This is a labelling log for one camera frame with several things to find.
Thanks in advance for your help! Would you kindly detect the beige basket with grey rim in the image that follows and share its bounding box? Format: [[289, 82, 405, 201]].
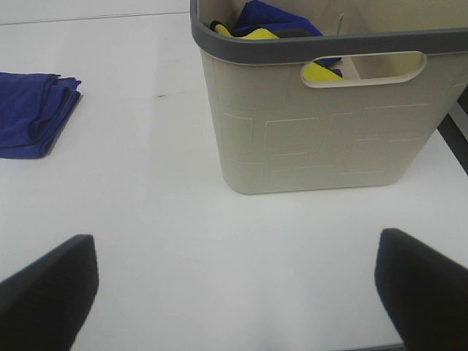
[[190, 1, 467, 194]]

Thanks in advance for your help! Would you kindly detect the folded blue towel on table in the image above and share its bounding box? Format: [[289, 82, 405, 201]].
[[1, 72, 81, 159]]

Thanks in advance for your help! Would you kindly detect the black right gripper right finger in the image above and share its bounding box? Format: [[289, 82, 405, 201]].
[[374, 228, 467, 350]]

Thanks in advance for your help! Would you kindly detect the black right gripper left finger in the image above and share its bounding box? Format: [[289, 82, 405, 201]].
[[1, 235, 99, 350]]

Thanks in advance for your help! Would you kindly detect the yellow towel in basket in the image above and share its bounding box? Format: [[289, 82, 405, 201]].
[[210, 21, 343, 82]]

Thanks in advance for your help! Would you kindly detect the black towel in basket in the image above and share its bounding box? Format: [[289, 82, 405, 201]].
[[209, 20, 311, 40]]

